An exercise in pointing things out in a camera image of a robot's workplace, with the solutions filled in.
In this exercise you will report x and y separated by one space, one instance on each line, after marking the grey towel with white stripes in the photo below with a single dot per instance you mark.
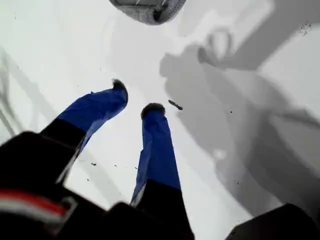
140 15

